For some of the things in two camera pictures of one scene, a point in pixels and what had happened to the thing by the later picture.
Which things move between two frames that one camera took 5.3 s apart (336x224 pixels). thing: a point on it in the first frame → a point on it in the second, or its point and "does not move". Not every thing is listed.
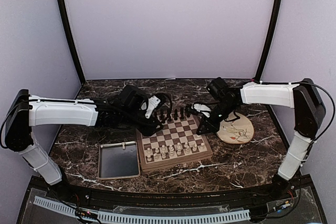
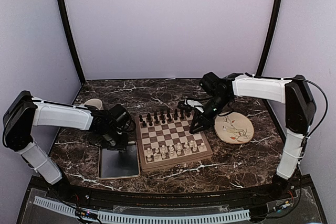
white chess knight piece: x=156 y=156 does not move
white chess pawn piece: x=163 y=150 does not move
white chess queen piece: x=171 y=150 does not move
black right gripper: x=211 y=127 → x=202 y=120
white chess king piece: x=179 y=148 does not move
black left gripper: x=149 y=129 → x=122 y=146
